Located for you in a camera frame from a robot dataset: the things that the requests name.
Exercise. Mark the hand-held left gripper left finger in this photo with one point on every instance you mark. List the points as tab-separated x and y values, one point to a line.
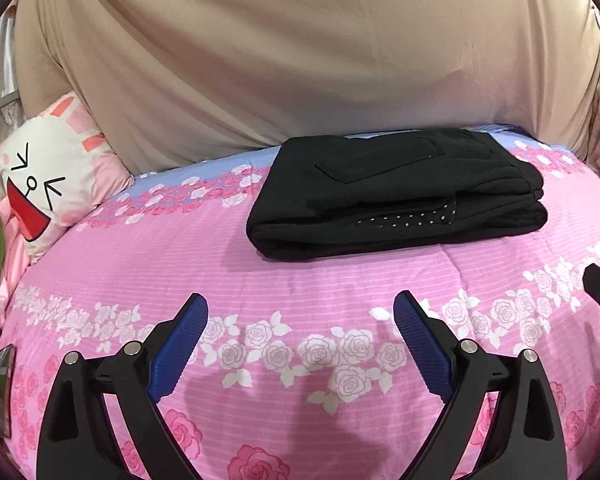
180	345

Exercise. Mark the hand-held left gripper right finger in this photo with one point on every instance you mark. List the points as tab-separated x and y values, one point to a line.
422	345

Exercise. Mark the black pants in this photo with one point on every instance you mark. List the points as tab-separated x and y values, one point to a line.
380	200

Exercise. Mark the pink floral bed sheet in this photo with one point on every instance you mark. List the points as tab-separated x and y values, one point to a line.
300	290

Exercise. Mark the black smartphone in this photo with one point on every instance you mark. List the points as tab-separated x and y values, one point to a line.
4	390

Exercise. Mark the plain pink cloth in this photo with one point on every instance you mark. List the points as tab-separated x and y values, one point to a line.
12	260

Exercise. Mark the white cartoon face pillow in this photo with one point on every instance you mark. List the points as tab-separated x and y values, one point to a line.
60	170

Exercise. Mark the beige cloth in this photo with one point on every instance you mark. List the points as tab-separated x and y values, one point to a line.
290	50

